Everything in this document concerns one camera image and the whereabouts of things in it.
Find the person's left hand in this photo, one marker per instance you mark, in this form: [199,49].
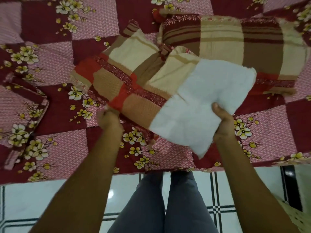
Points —
[110,123]

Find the person's right hand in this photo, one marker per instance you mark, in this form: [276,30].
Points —
[223,128]

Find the person's right thumb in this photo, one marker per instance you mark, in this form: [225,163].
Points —
[218,110]

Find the person's left fingers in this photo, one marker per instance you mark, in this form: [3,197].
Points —
[111,112]

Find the white pillow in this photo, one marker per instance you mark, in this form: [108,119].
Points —
[204,99]

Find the striped patchwork pillow cover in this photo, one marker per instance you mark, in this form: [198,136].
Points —
[126,77]

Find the person's left forearm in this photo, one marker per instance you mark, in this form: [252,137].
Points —
[82,189]

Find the person's right forearm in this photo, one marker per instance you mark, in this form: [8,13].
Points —
[252,186]

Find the striped brown cream pillow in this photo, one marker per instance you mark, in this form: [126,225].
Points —
[233,46]

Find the maroon pink floral bed sheet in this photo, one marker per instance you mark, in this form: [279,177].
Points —
[58,58]

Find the folded floral pillow cover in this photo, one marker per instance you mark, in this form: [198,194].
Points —
[17,114]

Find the black bed leg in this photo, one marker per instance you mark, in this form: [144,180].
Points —
[290,186]

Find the person's grey trousers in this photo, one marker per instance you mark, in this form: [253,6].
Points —
[165,206]

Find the cream crocheted cloth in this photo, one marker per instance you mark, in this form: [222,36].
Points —
[297,219]

